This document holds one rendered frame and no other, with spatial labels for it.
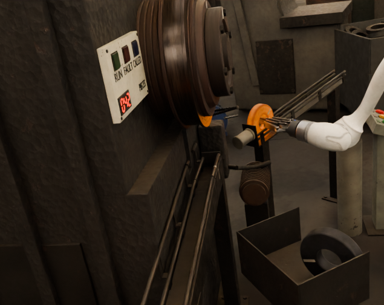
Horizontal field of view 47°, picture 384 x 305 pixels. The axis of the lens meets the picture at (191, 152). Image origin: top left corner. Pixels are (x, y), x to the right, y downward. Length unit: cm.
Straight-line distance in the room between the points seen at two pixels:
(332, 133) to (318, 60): 237
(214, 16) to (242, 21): 281
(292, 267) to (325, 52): 302
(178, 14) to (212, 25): 12
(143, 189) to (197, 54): 42
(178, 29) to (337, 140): 81
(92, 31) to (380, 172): 167
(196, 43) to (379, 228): 156
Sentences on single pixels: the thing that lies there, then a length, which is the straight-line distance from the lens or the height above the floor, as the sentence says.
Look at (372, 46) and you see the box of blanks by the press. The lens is 348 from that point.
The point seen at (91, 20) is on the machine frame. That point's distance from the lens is 105.
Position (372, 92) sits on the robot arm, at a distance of 182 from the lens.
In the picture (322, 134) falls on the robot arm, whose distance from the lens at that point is 179.
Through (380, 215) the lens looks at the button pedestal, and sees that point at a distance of 246.
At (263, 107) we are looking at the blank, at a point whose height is 77.
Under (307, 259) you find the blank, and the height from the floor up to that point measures 65.
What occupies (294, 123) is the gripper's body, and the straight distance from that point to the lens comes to 188.
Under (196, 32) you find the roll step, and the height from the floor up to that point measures 121.
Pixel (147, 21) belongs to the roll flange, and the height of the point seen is 125.
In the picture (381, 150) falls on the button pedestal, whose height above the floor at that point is 45.
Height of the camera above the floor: 137
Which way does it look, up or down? 22 degrees down
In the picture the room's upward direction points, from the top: 9 degrees counter-clockwise
